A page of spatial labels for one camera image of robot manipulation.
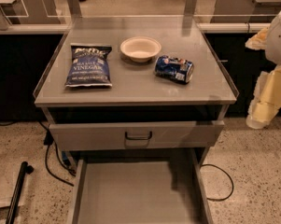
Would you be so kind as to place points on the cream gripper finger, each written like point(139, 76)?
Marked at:
point(267, 99)
point(258, 41)

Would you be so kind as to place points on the blue pepsi can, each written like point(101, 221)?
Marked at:
point(175, 69)

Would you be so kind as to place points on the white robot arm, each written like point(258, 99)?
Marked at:
point(273, 43)

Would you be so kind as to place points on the grey top drawer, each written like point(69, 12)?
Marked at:
point(135, 135)

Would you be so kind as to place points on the grey drawer cabinet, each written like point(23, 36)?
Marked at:
point(137, 94)

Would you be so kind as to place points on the open grey middle drawer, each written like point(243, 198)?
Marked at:
point(139, 187)

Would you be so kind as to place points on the grey background desk right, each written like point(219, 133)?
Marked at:
point(245, 11)

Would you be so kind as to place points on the grey background desk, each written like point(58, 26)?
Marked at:
point(30, 11)
point(245, 11)

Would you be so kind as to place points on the white paper bowl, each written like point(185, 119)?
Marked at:
point(140, 49)

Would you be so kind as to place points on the blue vinegar chips bag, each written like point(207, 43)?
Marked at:
point(89, 66)

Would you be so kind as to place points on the grey background desk left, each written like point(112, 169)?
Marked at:
point(30, 11)

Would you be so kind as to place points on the clear acrylic barrier panel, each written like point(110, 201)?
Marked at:
point(203, 12)

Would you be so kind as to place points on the black pole on floor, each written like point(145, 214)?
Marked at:
point(25, 169)

